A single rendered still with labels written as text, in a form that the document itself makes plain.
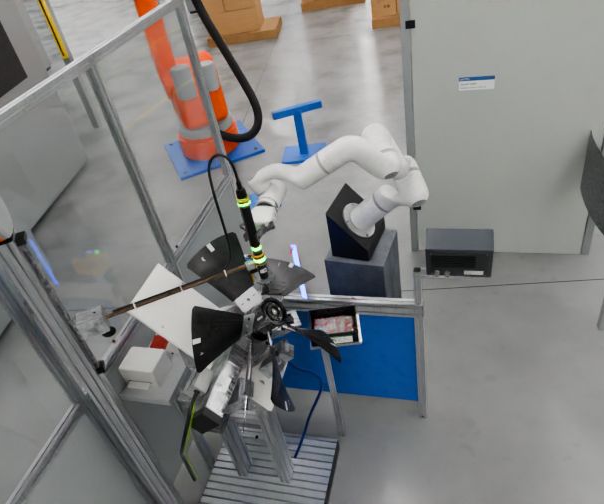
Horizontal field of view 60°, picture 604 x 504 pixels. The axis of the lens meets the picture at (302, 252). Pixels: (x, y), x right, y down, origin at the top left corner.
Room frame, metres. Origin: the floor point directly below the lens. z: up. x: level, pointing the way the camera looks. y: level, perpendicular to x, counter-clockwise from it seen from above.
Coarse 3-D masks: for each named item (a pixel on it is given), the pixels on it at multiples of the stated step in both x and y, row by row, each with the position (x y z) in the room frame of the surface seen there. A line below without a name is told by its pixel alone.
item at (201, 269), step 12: (216, 240) 1.65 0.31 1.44; (204, 252) 1.61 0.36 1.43; (216, 252) 1.61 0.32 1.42; (228, 252) 1.62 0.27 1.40; (240, 252) 1.62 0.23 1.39; (192, 264) 1.58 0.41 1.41; (204, 264) 1.58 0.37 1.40; (216, 264) 1.58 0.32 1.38; (240, 264) 1.59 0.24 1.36; (204, 276) 1.55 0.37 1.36; (228, 276) 1.55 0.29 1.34; (240, 276) 1.55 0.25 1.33; (216, 288) 1.53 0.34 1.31; (228, 288) 1.53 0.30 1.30; (240, 288) 1.52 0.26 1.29
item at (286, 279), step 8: (272, 264) 1.77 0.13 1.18; (288, 264) 1.77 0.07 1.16; (272, 272) 1.72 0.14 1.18; (280, 272) 1.71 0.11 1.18; (288, 272) 1.71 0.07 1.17; (296, 272) 1.71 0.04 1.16; (304, 272) 1.72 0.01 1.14; (280, 280) 1.66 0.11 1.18; (288, 280) 1.65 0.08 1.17; (296, 280) 1.66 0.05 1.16; (304, 280) 1.66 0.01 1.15; (264, 288) 1.62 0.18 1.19; (272, 288) 1.61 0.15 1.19; (280, 288) 1.60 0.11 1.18; (288, 288) 1.60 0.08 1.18; (296, 288) 1.60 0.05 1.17
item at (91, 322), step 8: (80, 312) 1.42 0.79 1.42; (88, 312) 1.41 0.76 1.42; (96, 312) 1.40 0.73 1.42; (104, 312) 1.43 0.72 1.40; (72, 320) 1.38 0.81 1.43; (80, 320) 1.38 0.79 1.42; (88, 320) 1.37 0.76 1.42; (96, 320) 1.37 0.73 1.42; (104, 320) 1.38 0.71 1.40; (80, 328) 1.36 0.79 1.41; (88, 328) 1.36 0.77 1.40; (96, 328) 1.37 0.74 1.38; (104, 328) 1.37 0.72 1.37; (80, 336) 1.36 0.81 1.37; (88, 336) 1.36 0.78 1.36
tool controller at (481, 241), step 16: (432, 240) 1.63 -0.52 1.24; (448, 240) 1.61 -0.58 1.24; (464, 240) 1.59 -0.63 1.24; (480, 240) 1.57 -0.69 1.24; (432, 256) 1.60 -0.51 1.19; (448, 256) 1.58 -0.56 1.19; (464, 256) 1.55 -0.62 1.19; (480, 256) 1.53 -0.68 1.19; (432, 272) 1.63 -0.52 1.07; (448, 272) 1.60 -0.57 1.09; (464, 272) 1.58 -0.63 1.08; (480, 272) 1.56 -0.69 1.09
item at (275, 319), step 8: (264, 304) 1.44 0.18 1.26; (272, 304) 1.46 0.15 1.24; (280, 304) 1.48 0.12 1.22; (248, 312) 1.49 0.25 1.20; (256, 312) 1.43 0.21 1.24; (264, 312) 1.41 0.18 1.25; (280, 312) 1.45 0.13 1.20; (256, 320) 1.41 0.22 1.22; (264, 320) 1.39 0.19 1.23; (272, 320) 1.40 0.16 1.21; (280, 320) 1.42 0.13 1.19; (256, 328) 1.41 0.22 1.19; (264, 328) 1.39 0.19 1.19; (272, 328) 1.39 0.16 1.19; (248, 336) 1.41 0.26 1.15; (256, 336) 1.41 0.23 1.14; (264, 336) 1.42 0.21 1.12
